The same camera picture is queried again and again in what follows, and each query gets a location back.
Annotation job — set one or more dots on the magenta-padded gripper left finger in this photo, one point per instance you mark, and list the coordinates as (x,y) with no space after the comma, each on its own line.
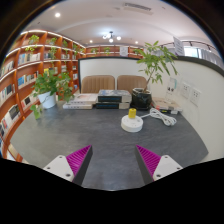
(63,166)

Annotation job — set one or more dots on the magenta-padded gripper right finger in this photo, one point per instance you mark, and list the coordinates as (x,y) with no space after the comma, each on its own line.
(163,166)

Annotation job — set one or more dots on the round white power strip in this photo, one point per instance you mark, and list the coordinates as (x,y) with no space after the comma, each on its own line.
(131,125)

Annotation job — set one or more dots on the white book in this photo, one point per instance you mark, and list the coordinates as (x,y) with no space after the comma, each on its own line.
(77,106)
(83,98)

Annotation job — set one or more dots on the large beige book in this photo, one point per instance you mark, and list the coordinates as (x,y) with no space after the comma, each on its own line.
(165,104)

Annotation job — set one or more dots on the leafy plant in white pot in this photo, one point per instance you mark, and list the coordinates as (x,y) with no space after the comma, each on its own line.
(47,99)

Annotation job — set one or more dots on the tall plant in black pot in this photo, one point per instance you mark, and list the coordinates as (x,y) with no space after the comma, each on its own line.
(142,97)

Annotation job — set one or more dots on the dark-spined thick book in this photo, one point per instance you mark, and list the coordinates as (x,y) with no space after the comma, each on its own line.
(111,105)

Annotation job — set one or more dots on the grey photo-cover book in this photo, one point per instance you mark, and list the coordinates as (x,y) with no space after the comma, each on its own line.
(114,95)

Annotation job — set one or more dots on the orange wooden bookshelf unit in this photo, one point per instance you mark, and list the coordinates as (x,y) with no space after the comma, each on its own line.
(30,66)

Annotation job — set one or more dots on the white printed sign card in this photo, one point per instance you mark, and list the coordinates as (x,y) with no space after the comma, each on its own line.
(178,46)

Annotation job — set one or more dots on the black metal railing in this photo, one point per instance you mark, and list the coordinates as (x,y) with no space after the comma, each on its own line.
(200,43)

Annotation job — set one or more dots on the black multi-bulb ceiling lamp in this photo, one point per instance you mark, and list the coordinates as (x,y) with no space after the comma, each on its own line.
(111,36)

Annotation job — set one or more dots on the ceiling air vent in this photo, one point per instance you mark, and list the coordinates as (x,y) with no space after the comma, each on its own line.
(137,7)

